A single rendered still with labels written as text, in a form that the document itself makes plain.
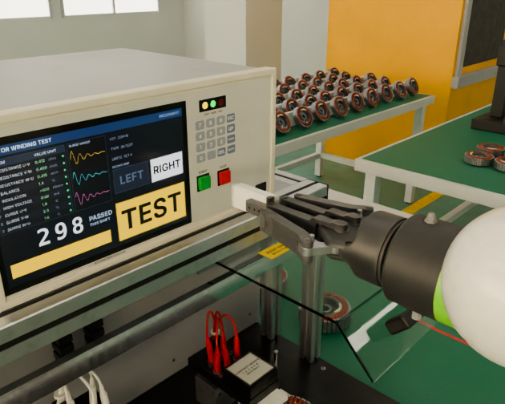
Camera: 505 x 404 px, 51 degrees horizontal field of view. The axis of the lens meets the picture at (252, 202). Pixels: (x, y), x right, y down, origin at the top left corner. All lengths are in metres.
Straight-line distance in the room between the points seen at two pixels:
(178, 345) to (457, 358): 0.55
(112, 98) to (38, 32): 6.92
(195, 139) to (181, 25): 8.08
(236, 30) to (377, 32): 1.15
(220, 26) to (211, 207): 4.01
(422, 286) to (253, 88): 0.39
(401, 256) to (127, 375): 0.58
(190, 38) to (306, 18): 2.33
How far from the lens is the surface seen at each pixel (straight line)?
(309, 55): 7.08
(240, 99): 0.74
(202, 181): 0.72
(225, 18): 4.66
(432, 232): 0.51
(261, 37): 4.65
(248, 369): 0.87
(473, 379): 1.12
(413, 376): 1.09
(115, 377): 0.94
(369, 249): 0.53
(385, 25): 4.30
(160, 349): 0.98
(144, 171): 0.66
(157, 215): 0.69
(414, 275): 0.50
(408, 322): 0.68
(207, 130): 0.71
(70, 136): 0.60
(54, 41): 7.62
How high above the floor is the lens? 1.44
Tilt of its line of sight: 23 degrees down
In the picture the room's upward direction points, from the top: straight up
